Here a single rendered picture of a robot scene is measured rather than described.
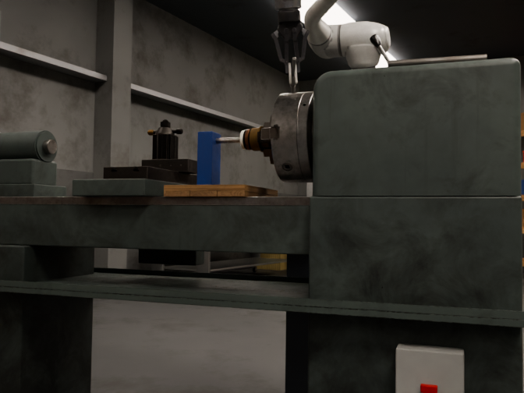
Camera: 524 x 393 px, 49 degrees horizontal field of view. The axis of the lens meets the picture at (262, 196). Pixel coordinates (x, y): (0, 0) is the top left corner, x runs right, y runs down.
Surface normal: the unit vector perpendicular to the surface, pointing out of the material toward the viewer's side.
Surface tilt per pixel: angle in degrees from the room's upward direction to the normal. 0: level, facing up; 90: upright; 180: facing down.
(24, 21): 90
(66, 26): 90
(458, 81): 90
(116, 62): 90
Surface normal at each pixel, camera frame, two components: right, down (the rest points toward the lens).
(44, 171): 0.94, 0.00
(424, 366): -0.33, -0.04
